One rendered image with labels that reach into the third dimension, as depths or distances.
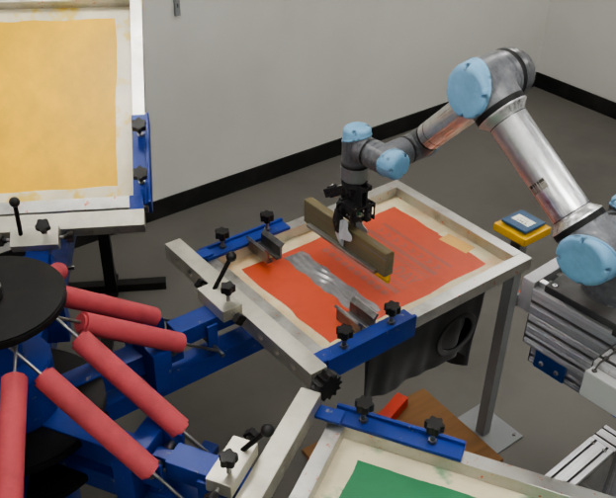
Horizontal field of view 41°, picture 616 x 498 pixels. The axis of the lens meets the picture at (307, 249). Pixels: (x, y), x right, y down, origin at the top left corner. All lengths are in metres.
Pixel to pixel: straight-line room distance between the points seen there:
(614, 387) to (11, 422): 1.21
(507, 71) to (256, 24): 2.75
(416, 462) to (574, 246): 0.59
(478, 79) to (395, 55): 3.44
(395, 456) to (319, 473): 0.19
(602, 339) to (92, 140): 1.53
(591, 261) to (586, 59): 4.42
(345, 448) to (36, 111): 1.39
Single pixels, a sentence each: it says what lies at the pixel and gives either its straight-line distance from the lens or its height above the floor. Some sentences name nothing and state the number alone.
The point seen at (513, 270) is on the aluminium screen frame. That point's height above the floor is 0.98.
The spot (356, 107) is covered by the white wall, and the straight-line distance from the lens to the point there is 5.07.
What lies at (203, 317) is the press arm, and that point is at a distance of 2.11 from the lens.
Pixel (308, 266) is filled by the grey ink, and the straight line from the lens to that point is 2.42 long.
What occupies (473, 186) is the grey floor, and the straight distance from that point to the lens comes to 4.89.
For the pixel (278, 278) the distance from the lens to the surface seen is 2.38.
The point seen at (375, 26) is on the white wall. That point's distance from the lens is 4.97.
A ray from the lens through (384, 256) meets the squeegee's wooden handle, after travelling 2.18.
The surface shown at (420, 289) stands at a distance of 2.37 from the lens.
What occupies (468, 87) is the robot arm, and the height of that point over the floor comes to 1.69.
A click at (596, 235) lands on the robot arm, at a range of 1.72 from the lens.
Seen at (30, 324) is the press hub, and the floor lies 1.32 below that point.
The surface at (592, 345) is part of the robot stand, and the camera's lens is 1.99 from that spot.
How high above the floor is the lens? 2.36
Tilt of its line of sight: 34 degrees down
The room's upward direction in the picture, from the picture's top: 1 degrees clockwise
